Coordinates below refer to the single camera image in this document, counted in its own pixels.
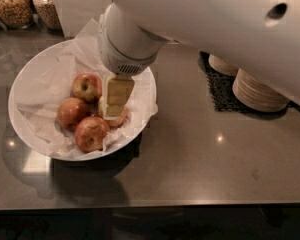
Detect white gripper with vents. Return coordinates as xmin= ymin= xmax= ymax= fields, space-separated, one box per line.
xmin=98 ymin=15 xmax=159 ymax=120

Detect red apple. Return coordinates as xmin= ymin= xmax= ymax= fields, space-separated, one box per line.
xmin=74 ymin=116 xmax=110 ymax=153
xmin=57 ymin=97 xmax=90 ymax=132
xmin=96 ymin=99 xmax=127 ymax=128

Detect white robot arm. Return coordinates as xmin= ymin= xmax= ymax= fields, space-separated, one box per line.
xmin=99 ymin=0 xmax=300 ymax=106

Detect top green-red apple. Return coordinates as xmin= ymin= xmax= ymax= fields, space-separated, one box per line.
xmin=72 ymin=73 xmax=102 ymax=103

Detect large white bowl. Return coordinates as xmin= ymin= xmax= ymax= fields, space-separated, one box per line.
xmin=8 ymin=39 xmax=158 ymax=162

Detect white tissue paper liner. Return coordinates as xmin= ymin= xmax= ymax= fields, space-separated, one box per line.
xmin=14 ymin=17 xmax=159 ymax=159

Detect left white sign holder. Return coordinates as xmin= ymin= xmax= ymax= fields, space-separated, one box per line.
xmin=53 ymin=0 xmax=111 ymax=38

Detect back stack paper bowls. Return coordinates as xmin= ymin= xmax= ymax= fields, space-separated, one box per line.
xmin=208 ymin=54 xmax=238 ymax=76

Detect stack paper bowls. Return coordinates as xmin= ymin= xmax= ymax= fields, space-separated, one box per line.
xmin=208 ymin=54 xmax=238 ymax=76
xmin=232 ymin=69 xmax=289 ymax=113

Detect black rubber mat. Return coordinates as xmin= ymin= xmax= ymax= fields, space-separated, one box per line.
xmin=198 ymin=52 xmax=252 ymax=113

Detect right glass cereal jar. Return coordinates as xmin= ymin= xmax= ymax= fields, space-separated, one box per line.
xmin=32 ymin=0 xmax=61 ymax=30

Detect glass cereal jar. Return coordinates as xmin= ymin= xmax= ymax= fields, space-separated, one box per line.
xmin=0 ymin=0 xmax=33 ymax=29
xmin=32 ymin=0 xmax=61 ymax=30

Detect front stack paper bowls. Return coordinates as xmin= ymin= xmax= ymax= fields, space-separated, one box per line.
xmin=232 ymin=69 xmax=289 ymax=113

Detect left glass cereal jar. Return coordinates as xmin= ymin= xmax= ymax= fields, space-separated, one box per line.
xmin=0 ymin=0 xmax=33 ymax=29

